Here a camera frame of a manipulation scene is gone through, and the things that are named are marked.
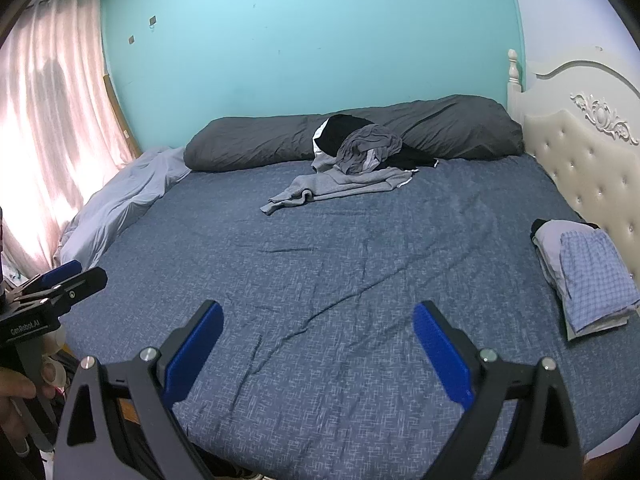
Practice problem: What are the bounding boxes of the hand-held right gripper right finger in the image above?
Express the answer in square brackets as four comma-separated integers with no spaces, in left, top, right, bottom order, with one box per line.
[413,301,586,480]

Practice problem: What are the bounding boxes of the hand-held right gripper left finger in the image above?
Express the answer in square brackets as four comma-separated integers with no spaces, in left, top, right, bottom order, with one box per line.
[52,300,224,480]

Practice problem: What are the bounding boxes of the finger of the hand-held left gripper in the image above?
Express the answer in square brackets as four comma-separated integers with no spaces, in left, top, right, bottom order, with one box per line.
[14,266,108,313]
[37,260,83,290]

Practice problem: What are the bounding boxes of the grey boxer briefs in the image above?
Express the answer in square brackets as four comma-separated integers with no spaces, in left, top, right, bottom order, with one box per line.
[334,125,404,177]

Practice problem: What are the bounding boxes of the person's left hand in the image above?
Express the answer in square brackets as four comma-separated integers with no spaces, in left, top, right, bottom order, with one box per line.
[0,362,63,456]

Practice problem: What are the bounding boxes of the light grey blanket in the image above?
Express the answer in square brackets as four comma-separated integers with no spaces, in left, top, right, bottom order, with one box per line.
[59,147,193,271]

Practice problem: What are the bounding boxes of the blue patterned bed sheet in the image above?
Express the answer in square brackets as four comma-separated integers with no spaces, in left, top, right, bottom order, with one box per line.
[60,152,640,480]

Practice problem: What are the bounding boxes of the white folded garment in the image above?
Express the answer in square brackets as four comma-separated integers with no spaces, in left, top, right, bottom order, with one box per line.
[532,219,632,343]

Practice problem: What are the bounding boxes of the pink curtain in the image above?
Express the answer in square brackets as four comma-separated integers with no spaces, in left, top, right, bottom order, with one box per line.
[0,0,133,281]

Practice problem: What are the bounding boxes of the grey sweatshirt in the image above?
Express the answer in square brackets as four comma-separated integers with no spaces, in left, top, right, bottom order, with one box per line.
[260,152,419,217]

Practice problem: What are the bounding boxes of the dark grey long pillow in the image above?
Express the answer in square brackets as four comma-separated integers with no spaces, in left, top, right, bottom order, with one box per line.
[184,94,525,172]

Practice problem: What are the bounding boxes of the black garment with white trim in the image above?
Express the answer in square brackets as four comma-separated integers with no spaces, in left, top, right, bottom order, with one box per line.
[312,115,439,171]

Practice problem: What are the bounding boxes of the white tufted headboard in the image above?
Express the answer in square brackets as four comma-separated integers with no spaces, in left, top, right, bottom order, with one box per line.
[506,49,640,311]

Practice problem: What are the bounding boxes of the wooden window frame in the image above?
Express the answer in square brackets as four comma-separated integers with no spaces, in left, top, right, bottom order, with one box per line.
[102,74,144,158]

